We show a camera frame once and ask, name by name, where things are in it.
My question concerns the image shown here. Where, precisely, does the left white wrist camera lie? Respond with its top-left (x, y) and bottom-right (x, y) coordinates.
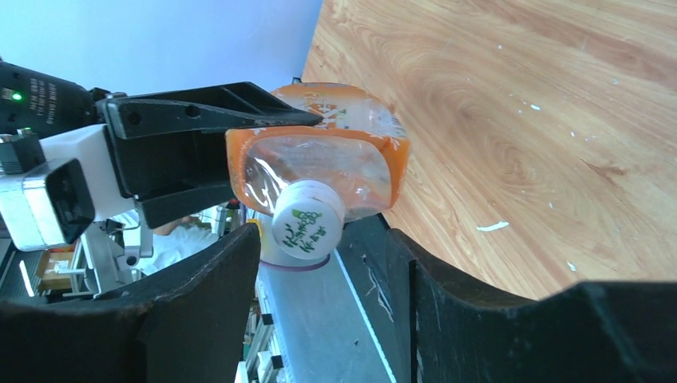
top-left (1, 124), bottom-right (134, 251)

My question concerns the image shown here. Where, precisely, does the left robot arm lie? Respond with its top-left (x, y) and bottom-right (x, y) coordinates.
top-left (1, 62), bottom-right (321, 228)

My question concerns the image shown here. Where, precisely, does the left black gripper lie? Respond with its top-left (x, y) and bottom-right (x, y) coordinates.
top-left (96, 81), bottom-right (323, 229)

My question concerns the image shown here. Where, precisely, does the orange label tea bottle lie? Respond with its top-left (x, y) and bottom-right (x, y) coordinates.
top-left (225, 82), bottom-right (410, 221)

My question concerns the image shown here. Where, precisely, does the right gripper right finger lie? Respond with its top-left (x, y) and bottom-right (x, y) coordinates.
top-left (338, 215), bottom-right (676, 382)

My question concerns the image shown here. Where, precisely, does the white bottle cap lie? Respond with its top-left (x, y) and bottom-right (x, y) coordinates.
top-left (271, 180), bottom-right (346, 260)

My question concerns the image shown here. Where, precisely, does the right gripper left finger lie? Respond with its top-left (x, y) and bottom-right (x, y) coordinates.
top-left (1, 223), bottom-right (261, 382)

